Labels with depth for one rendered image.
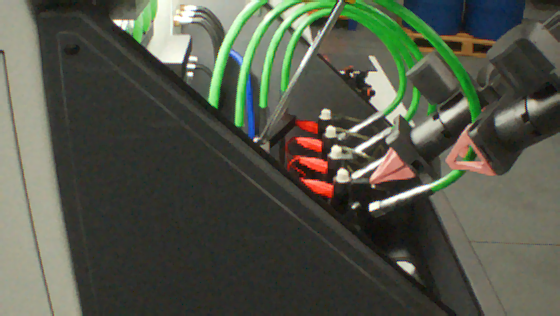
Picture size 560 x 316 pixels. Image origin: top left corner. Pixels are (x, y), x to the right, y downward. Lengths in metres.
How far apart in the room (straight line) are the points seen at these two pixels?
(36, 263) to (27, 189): 0.09
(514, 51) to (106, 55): 0.41
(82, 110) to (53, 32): 0.07
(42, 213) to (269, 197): 0.21
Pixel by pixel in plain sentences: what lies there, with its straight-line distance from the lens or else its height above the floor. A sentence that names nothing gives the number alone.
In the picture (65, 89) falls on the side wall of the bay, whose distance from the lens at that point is 0.52.
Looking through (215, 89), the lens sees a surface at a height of 1.25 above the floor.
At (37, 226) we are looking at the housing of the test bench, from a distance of 0.60.
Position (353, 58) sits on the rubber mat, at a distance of 1.93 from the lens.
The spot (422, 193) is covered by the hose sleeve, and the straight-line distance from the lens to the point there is 0.82.
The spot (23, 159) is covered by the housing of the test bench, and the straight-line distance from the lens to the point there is 0.56.
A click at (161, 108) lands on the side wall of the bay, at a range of 0.51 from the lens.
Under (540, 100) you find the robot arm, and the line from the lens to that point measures 0.70.
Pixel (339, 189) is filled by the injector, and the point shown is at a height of 1.09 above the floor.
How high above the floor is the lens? 1.56
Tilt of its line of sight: 28 degrees down
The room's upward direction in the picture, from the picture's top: 2 degrees clockwise
